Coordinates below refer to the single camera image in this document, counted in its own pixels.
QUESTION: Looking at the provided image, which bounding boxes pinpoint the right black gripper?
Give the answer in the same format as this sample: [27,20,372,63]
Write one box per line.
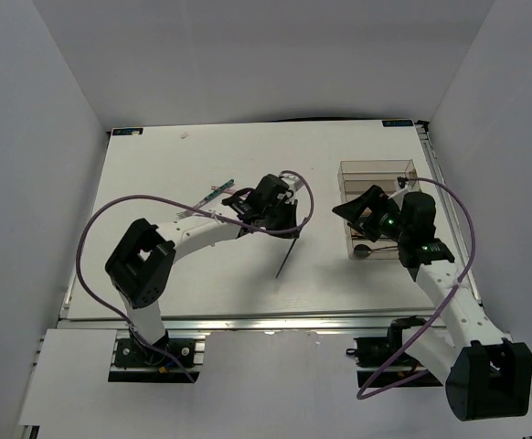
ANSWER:
[332,186,410,244]

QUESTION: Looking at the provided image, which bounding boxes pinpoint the black spoon short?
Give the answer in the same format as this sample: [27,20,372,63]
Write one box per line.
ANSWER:
[353,243,398,260]

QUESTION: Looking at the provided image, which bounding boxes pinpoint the purple chopstick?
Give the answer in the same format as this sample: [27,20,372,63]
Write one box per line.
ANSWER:
[275,237,299,279]

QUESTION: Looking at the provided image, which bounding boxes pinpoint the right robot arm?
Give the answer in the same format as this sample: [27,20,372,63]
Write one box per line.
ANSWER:
[333,177,532,421]

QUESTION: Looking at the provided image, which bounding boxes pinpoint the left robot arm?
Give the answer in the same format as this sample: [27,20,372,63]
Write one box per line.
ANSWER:
[105,171,305,365]

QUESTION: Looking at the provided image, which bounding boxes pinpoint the clear plastic organizer tray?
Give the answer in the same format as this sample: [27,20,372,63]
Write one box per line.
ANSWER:
[338,159,418,261]

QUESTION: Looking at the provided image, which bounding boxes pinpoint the right blue corner label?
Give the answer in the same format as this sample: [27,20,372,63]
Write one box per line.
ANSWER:
[381,119,414,128]

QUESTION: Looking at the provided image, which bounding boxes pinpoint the blue corner label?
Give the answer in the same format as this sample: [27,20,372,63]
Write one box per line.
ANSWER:
[111,127,144,136]
[381,119,414,128]

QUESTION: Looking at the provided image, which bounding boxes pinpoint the left blue corner label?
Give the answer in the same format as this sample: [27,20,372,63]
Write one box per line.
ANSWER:
[111,127,144,136]

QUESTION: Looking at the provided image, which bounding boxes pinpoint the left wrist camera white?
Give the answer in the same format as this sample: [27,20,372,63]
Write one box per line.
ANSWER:
[279,173,304,195]

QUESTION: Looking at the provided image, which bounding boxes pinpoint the green handled fork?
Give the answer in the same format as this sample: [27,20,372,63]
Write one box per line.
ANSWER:
[176,179,235,220]

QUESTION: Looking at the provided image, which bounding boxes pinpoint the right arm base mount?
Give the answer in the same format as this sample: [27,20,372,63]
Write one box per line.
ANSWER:
[346,316,441,389]

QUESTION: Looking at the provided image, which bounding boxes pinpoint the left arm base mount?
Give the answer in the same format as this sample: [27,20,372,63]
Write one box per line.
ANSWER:
[108,333,203,384]

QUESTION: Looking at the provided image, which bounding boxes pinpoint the aluminium table rail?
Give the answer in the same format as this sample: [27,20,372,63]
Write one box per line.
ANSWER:
[58,310,482,335]

